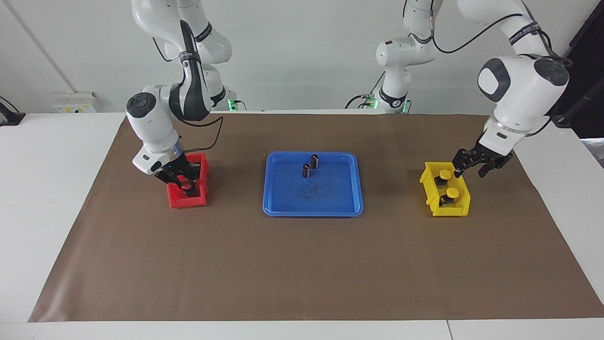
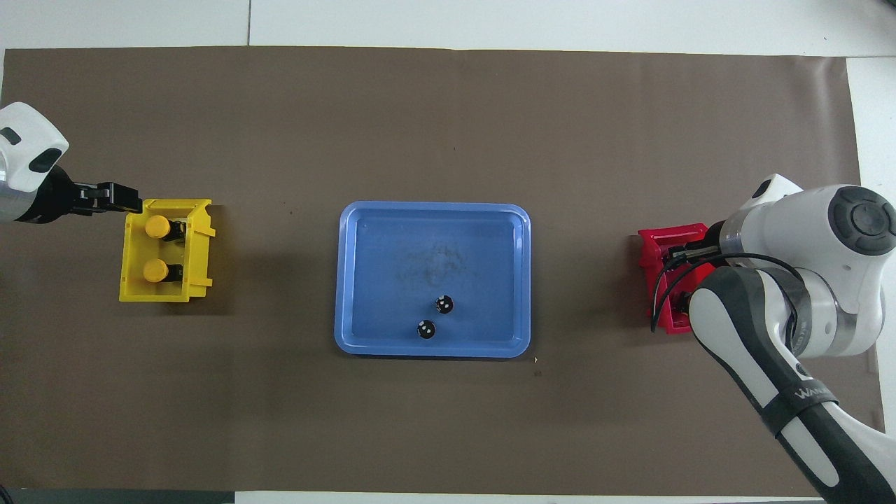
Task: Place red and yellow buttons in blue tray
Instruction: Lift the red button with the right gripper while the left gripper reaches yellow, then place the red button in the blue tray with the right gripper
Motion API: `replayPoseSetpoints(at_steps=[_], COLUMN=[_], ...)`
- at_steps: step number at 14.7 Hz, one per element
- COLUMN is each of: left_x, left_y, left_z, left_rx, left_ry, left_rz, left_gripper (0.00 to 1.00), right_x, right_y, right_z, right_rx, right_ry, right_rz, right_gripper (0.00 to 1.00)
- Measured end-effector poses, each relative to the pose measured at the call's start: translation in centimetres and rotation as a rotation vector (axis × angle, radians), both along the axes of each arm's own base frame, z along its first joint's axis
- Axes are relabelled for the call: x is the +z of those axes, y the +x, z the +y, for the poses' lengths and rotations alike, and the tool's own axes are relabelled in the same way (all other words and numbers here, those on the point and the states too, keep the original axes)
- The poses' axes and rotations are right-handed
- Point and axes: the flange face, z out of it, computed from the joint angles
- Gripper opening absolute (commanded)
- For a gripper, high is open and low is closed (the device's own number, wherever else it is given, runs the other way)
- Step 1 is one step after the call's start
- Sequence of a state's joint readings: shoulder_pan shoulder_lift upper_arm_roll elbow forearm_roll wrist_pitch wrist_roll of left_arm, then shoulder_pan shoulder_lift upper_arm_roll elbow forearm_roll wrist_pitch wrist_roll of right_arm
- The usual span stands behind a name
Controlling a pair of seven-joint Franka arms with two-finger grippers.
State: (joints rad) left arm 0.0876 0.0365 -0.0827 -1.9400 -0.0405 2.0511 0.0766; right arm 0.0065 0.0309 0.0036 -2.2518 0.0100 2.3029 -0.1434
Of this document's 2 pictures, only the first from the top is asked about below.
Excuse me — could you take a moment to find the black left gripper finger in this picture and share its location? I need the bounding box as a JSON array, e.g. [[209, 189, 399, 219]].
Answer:
[[478, 155, 514, 179], [452, 148, 477, 179]]

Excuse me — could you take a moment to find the blue plastic tray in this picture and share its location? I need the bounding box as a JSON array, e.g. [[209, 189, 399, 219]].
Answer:
[[262, 151, 364, 218]]

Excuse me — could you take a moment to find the red plastic bin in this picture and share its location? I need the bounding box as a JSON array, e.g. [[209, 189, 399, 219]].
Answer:
[[168, 153, 210, 209]]

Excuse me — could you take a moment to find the yellow plastic bin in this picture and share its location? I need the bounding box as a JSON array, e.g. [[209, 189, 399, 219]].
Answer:
[[419, 161, 471, 218]]

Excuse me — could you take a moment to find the black tripod leg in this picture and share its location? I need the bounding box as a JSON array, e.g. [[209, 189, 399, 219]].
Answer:
[[550, 78, 604, 128]]

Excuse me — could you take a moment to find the white power strip box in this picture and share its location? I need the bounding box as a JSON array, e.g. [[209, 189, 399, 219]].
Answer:
[[52, 92, 97, 114]]

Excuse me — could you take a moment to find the black background panel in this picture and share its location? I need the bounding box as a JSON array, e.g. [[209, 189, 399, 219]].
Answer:
[[564, 0, 604, 139]]

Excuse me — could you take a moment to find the brown paper mat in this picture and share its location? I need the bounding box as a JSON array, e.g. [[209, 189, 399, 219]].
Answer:
[[28, 112, 604, 323]]

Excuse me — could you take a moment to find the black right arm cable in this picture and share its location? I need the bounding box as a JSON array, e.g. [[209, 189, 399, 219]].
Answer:
[[153, 38, 225, 154]]

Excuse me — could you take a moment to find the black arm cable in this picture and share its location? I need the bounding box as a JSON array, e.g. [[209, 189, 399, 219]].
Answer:
[[430, 13, 569, 64], [153, 38, 225, 154]]

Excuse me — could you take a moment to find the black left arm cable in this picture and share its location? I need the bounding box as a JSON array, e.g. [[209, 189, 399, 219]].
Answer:
[[430, 13, 569, 64]]

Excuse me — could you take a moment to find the black camera stand foot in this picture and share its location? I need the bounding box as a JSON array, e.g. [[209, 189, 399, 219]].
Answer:
[[0, 97, 25, 127]]

